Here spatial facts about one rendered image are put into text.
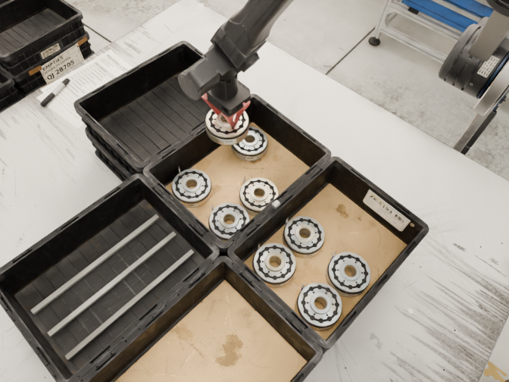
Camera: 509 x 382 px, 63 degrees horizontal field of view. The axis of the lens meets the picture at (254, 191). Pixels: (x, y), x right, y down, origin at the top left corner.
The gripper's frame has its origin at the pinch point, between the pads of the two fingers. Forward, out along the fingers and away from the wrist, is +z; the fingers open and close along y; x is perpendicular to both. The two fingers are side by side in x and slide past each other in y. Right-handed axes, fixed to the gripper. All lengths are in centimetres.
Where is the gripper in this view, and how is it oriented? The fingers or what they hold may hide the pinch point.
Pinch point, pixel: (226, 117)
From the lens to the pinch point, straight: 99.7
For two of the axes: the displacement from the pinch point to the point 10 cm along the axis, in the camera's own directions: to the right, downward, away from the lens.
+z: -0.2, 5.1, 8.6
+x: 7.1, -6.0, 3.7
